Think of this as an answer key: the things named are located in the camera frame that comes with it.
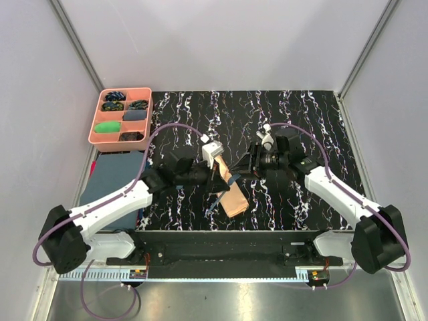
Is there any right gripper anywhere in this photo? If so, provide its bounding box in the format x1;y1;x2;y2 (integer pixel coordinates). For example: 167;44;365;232
229;141;288;181

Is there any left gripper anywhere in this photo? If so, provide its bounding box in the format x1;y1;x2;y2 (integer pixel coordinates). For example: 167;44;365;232
176;158;231;196

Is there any blue plastic fork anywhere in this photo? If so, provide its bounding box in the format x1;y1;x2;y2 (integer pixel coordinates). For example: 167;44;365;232
203;172;242;217

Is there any peach cloth napkin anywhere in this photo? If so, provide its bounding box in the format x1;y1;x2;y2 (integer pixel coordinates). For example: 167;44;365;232
215;156;249;218

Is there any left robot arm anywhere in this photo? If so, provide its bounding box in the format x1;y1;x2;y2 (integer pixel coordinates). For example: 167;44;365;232
33;158;230;275

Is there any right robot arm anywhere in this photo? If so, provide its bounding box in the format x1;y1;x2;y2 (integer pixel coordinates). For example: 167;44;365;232
231;136;411;274

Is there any blue grey folded napkin stack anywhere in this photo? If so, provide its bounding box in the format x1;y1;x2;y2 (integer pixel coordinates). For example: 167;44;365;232
73;151;153;235

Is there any black marble pattern mat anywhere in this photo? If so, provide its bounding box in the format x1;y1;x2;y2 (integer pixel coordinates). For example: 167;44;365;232
137;90;364;231

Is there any dark patterned cloth roll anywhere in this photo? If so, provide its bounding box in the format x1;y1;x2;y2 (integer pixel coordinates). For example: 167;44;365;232
119;132;144;142

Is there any blue patterned roll right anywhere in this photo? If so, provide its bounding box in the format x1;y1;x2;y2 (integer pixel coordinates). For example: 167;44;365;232
128;100;148;110

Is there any grey folded cloth in tray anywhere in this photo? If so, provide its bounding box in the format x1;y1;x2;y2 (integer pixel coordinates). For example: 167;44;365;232
122;110;147;121

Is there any pink divided organizer tray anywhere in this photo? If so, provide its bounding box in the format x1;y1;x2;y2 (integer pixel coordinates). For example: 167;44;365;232
88;88;154;152

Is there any green rolled cloth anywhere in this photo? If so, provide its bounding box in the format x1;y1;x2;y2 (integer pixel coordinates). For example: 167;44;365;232
93;121;121;134

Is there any blue yellow patterned roll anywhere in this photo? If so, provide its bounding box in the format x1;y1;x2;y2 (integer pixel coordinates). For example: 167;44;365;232
101;101;124;112

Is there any blue patterned roll top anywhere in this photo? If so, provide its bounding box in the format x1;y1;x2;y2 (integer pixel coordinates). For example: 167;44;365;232
104;91;126;102

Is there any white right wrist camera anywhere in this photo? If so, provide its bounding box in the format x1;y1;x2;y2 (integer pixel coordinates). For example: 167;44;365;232
256;124;274;151

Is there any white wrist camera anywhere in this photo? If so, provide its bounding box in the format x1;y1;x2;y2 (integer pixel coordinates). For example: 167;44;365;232
256;124;274;151
200;134;224;169

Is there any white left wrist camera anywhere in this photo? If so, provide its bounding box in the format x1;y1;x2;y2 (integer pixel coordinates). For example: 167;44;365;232
200;134;224;169

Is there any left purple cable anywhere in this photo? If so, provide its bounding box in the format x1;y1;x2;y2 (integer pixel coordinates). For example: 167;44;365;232
31;122;210;318

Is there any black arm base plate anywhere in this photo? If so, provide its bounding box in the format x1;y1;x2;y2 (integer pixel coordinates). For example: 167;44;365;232
106;231;344;267

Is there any aluminium frame rail front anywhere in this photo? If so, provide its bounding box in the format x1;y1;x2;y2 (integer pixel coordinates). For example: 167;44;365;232
45;240;409;282

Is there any right rear aluminium post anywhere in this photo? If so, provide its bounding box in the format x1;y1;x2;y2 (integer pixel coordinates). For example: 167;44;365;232
337;0;401;99

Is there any aluminium post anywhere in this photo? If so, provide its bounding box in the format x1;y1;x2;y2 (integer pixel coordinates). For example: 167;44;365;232
337;0;401;99
47;0;105;92

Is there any left rear aluminium post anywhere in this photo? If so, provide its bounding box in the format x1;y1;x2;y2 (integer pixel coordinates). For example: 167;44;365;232
47;0;105;92

